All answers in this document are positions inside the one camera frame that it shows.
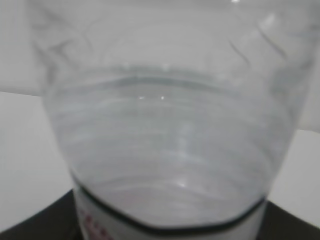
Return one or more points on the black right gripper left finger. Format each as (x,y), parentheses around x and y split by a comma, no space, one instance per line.
(56,222)

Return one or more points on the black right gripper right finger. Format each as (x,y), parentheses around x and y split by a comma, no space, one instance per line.
(279,224)

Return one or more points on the clear plastic water bottle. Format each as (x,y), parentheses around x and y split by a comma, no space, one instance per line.
(173,116)

